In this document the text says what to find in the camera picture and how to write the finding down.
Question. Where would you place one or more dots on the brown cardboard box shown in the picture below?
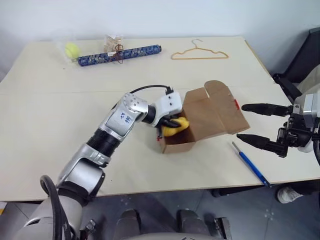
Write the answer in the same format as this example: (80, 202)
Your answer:
(215, 112)

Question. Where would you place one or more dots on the black chair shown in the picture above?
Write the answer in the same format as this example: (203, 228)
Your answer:
(300, 65)

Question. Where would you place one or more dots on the dark metal bracket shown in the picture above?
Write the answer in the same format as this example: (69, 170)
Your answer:
(222, 228)

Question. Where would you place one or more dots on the yellow soft item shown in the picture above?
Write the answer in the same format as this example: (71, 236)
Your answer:
(178, 126)

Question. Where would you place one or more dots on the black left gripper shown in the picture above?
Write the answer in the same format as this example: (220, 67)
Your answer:
(169, 119)

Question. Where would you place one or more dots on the white shoe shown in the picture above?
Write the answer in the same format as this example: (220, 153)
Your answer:
(287, 195)

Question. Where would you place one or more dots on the blue patterned tube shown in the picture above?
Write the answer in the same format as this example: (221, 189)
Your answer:
(135, 53)

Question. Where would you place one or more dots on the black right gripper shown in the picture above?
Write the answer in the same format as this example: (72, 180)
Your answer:
(295, 130)

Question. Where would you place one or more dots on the yellow ball in bag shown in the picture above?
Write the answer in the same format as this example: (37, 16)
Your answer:
(61, 53)

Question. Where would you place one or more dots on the clear snack packet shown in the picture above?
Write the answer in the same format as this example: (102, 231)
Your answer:
(112, 42)

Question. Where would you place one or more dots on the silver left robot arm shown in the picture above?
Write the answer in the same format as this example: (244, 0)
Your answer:
(100, 147)

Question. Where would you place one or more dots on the yellow tennis ball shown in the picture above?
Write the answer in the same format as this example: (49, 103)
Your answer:
(72, 49)

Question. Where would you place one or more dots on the blue pen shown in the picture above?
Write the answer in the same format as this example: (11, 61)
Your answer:
(250, 163)

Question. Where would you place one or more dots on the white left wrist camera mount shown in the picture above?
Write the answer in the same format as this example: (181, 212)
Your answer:
(168, 105)

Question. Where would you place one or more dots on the red tape strip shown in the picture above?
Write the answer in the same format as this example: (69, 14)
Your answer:
(236, 103)

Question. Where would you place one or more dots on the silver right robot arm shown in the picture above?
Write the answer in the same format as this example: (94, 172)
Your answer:
(310, 105)

